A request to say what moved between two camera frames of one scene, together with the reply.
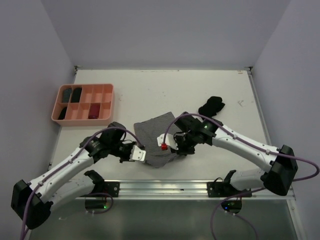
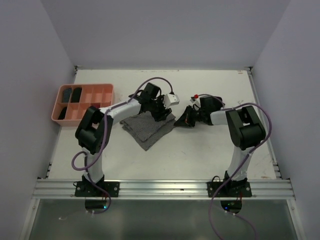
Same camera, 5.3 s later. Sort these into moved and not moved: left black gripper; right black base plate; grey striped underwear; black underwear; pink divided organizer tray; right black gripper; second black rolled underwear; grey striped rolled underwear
Moved: grey striped underwear; left black gripper; right black gripper
Not moved: right black base plate; grey striped rolled underwear; pink divided organizer tray; black underwear; second black rolled underwear
